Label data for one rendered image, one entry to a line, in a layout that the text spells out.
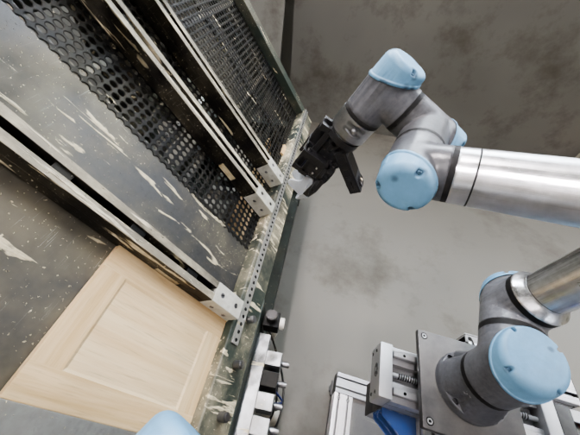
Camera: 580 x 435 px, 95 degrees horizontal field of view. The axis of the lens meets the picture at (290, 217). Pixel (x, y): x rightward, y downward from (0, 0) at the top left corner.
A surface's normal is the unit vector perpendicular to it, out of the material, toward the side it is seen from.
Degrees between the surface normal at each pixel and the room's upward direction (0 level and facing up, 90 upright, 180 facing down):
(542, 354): 7
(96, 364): 57
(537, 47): 90
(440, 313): 0
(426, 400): 0
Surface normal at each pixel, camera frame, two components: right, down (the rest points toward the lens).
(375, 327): 0.05, -0.69
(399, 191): -0.49, 0.62
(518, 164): -0.33, -0.41
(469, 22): -0.27, 0.69
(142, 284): 0.85, -0.23
